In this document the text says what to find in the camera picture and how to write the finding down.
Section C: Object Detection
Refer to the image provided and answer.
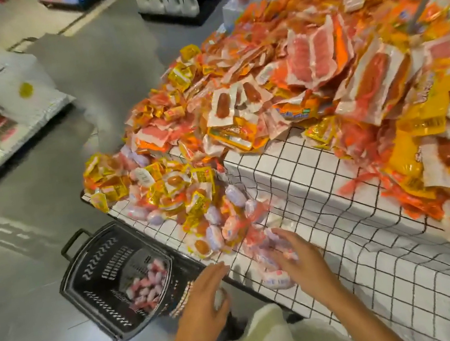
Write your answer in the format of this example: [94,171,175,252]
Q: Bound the tiled white display table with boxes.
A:
[74,93,450,341]

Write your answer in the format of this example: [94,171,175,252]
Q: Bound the person's right hand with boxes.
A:
[263,220,347,313]

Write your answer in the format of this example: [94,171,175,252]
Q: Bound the large pile of sausage packets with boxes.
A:
[102,0,450,307]

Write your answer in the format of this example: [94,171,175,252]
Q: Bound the black shorts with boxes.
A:
[217,309,245,341]

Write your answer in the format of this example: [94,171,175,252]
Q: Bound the pile of small snack packets tier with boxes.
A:
[80,137,230,277]

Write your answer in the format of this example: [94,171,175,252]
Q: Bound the pink sausages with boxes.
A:
[116,128,258,267]

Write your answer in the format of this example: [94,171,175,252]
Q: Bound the stack of black baskets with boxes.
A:
[51,206,233,341]

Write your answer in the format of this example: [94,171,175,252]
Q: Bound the heap of lilac sausage bundles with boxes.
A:
[121,257,174,312]

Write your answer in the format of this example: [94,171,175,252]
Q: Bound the person's left hand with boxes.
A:
[166,260,241,341]

